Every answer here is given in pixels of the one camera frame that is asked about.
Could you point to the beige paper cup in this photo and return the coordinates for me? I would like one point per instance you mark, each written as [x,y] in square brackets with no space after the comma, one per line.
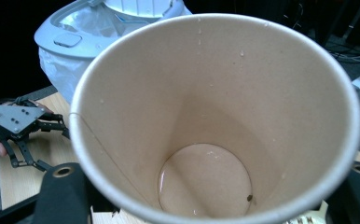
[218,118]

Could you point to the white plastic bin bag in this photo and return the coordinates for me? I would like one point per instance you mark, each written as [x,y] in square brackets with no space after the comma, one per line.
[61,70]

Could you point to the white trash bin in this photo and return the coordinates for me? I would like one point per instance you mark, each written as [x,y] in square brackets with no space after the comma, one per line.
[75,34]

